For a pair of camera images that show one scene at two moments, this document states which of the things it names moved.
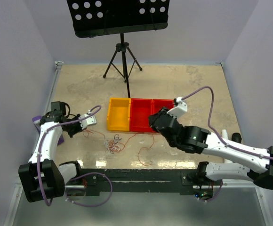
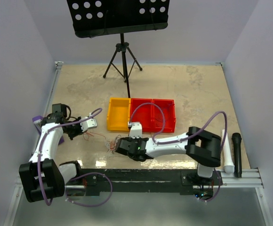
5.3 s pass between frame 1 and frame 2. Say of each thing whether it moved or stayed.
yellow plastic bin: stayed
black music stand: stayed
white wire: stayed
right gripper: moved
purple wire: moved
